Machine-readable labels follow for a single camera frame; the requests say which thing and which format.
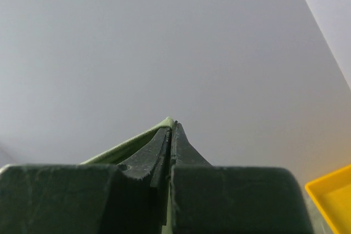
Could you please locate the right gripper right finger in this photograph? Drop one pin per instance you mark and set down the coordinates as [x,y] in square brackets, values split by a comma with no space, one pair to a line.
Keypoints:
[219,199]

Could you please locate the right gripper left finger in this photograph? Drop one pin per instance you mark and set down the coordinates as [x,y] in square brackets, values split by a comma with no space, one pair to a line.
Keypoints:
[54,198]

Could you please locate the green motorcycle tank top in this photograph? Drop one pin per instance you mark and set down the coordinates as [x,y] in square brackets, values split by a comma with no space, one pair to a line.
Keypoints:
[126,146]

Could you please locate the yellow plastic tray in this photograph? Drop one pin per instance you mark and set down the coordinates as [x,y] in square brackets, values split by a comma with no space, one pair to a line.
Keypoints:
[331,195]

